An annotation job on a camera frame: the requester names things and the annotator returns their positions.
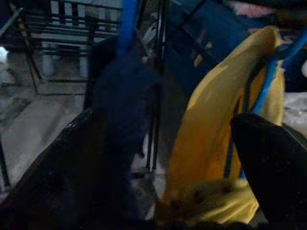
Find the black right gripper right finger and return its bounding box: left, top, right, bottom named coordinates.
left=230, top=112, right=307, bottom=230

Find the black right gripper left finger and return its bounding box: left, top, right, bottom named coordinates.
left=0, top=109, right=101, bottom=230

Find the yellow shirt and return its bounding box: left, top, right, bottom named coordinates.
left=153, top=25, right=286, bottom=228

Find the blue plastic hanger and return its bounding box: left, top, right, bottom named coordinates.
left=121, top=0, right=141, bottom=52
left=224, top=31, right=307, bottom=179

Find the navy blue garment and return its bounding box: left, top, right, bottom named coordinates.
left=91, top=40, right=166, bottom=230

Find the black metal clothes rack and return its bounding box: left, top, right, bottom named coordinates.
left=0, top=0, right=216, bottom=173

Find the blue plastic storage box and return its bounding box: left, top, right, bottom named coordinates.
left=167, top=0, right=250, bottom=94

